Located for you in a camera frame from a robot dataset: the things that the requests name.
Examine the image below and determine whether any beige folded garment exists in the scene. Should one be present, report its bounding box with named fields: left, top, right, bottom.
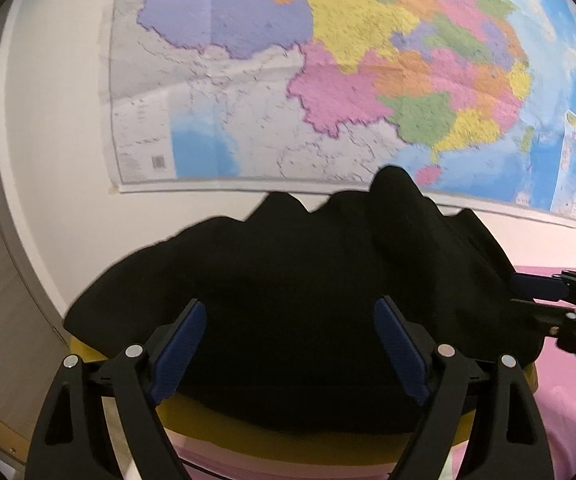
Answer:
left=118, top=432, right=459, bottom=480

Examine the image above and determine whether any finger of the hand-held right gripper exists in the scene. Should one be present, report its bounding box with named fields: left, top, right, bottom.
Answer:
left=509, top=269, right=576, bottom=302
left=509, top=298, right=576, bottom=337

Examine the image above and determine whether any grey wood grain panel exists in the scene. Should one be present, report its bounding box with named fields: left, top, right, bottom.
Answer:
left=0, top=10, right=71, bottom=473

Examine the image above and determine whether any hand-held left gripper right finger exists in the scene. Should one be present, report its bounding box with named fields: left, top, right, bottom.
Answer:
left=374, top=295, right=555, bottom=480

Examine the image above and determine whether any black garment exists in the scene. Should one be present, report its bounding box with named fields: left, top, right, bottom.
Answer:
left=62, top=165, right=545, bottom=437

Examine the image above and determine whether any olive folded garment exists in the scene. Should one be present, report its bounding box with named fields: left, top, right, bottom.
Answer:
left=68, top=336, right=540, bottom=467

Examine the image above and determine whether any colourful wall map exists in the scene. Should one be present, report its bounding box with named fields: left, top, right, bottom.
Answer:
left=98, top=0, right=576, bottom=230

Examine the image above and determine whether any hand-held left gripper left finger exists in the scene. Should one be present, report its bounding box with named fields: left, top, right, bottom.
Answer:
left=24, top=299, right=207, bottom=480

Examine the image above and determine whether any pink daisy print bedsheet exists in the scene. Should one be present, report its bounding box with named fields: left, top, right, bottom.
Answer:
left=510, top=262, right=576, bottom=480

